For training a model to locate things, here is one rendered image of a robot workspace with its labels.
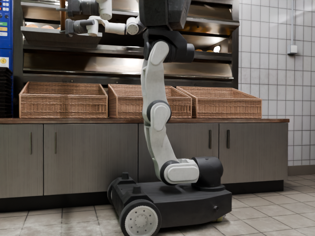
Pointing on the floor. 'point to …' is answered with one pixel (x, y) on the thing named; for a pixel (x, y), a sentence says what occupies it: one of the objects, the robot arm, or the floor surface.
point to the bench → (129, 157)
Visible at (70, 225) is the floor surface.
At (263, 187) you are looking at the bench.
